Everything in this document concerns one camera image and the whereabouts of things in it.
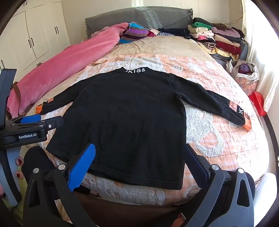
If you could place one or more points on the white curtain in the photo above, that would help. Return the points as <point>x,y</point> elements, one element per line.
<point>261,54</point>

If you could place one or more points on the navy cloth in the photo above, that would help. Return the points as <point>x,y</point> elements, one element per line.
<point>174,31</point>

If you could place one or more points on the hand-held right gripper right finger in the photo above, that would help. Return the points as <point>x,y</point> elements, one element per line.
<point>196,162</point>

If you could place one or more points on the black long-sleeved sweater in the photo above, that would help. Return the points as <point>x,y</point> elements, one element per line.
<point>130,120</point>

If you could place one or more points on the white rounded object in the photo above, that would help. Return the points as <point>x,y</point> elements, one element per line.
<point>267,192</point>

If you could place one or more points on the pile of folded clothes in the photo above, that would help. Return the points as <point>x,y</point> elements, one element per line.
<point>218,39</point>

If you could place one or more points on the person's left hand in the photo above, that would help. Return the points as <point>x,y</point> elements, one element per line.
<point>19,162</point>

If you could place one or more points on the pink fleece blanket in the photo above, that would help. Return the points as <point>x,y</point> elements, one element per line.
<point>65,61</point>

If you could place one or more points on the maroon cloth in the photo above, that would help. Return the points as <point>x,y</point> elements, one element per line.
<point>152,33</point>

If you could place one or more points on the patterned bag of clothes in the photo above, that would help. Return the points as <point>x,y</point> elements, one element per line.
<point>246,85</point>

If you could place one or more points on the grey quilted headboard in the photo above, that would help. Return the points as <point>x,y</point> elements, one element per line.
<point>141,17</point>

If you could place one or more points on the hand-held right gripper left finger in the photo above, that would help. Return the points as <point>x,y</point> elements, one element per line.
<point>84,163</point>

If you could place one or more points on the colourful striped cloth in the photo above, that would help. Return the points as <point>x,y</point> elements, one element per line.
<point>134,32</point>

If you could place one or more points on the white wardrobe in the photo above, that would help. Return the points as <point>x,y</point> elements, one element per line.
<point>32,32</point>

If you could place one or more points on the red bag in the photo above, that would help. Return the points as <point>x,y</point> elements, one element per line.
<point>258,102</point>

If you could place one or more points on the beige bed sheet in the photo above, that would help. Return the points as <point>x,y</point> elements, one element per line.
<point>163,45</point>

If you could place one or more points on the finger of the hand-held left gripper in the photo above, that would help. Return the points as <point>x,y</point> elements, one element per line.
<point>30,119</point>
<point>53,123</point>

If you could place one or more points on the dark brown bed frame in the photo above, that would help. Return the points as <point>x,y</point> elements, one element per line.
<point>122,209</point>

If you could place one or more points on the peach patterned quilt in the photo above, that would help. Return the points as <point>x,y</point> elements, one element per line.
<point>207,139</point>

